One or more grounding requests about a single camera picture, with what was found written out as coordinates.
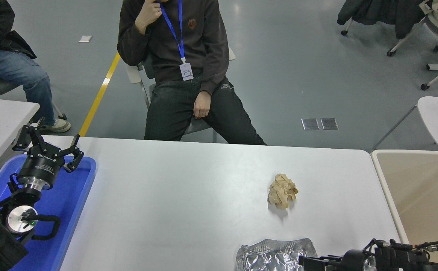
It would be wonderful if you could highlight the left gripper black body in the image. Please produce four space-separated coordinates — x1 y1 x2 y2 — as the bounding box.
17 149 66 185

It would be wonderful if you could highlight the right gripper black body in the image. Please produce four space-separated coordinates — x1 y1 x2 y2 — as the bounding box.
341 249 368 271

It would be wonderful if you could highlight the silver foil tray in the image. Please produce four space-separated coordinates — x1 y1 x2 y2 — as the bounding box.
236 238 318 271

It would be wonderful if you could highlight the person's left hand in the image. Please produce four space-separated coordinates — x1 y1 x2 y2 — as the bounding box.
193 91 212 119

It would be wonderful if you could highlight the person's right hand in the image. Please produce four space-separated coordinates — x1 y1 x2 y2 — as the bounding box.
135 0 163 35

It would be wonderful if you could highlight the white side table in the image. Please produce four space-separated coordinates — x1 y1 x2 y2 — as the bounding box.
0 97 40 177

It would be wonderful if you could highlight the blue plastic tray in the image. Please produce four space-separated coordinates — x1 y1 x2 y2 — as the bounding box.
0 154 97 271

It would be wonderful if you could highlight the person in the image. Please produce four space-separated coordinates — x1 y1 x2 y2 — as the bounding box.
117 0 267 145
0 0 71 133

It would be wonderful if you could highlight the crumpled tan paper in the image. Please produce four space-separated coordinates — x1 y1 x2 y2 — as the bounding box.
267 174 299 209

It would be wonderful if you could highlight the large pale bin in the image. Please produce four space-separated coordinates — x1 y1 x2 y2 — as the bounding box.
370 149 438 264

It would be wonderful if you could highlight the white and grey chair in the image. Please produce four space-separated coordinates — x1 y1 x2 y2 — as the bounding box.
126 46 236 143

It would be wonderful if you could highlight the dark jacket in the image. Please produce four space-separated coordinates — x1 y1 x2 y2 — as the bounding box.
336 0 430 39

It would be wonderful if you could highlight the blue lanyard with badge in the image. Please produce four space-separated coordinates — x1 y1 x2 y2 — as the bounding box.
160 0 194 81

